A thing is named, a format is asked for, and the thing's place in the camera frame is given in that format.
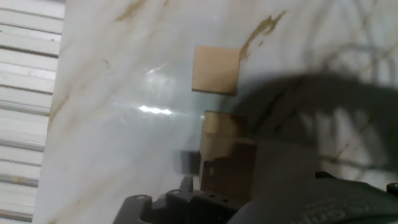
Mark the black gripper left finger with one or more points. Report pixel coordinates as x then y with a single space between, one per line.
180 208

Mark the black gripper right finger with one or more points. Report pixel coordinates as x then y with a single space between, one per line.
323 175

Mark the medium light wooden cube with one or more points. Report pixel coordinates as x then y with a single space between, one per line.
227 155
216 70
224 123

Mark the white marble pattern sheet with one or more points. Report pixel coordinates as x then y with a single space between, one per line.
109 124

